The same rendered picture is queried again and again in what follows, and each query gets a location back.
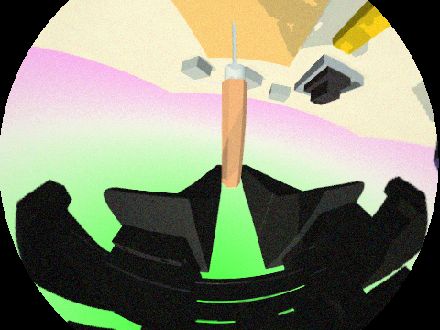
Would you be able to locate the awl with tan handle and thin metal point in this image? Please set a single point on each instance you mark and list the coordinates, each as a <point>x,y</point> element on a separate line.
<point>234,117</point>

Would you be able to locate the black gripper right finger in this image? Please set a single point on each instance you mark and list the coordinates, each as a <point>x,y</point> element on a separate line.
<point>282,214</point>

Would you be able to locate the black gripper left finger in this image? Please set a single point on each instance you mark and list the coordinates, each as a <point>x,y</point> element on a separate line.
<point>191,213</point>

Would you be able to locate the yellow flat bar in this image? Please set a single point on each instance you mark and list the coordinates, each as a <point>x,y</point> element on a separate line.
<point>366,23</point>

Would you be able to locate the tan rectangular panel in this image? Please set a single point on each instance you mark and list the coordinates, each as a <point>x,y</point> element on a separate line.
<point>267,30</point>

